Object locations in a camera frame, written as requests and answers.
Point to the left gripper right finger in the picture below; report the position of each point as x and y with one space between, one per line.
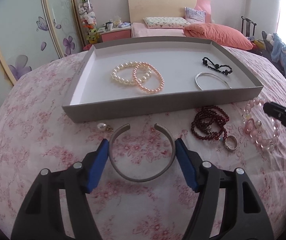
244 215

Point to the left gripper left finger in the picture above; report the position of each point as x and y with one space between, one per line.
40 216

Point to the thin silver bangle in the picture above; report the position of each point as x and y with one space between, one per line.
206 81

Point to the pearl earring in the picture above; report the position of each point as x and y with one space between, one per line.
104 127

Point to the grey jewelry tray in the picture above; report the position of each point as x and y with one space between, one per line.
148 75

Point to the blue clothing pile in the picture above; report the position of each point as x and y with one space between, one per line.
275 51

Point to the floral pink bedsheet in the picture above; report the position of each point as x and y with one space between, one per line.
35 133

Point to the dark wooden chair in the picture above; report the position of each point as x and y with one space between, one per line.
248 27

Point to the folded coral duvet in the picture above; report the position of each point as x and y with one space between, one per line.
221 34

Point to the purple small pillow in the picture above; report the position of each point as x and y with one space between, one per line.
194 16

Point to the floral white pillow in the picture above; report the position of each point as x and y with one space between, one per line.
166 22

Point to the pink bed mattress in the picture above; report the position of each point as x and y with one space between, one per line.
141 30

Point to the beige pink headboard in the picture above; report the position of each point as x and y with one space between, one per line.
140 9

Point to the pink beige nightstand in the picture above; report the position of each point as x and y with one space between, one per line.
116 34

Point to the sliding floral wardrobe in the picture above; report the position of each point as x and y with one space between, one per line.
34 33

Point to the white mug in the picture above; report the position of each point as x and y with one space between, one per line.
109 26

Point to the glass plush toy display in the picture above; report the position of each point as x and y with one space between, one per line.
87 21

